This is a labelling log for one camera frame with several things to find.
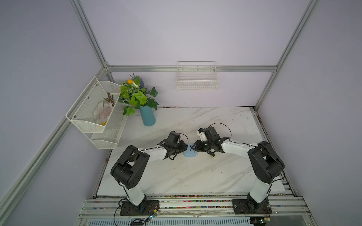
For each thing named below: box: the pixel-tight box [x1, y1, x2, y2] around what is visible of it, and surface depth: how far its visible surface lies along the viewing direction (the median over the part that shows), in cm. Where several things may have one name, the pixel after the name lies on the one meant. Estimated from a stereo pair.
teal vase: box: [139, 104, 156, 127], surface depth 110 cm
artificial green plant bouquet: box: [118, 72, 160, 117], surface depth 85 cm
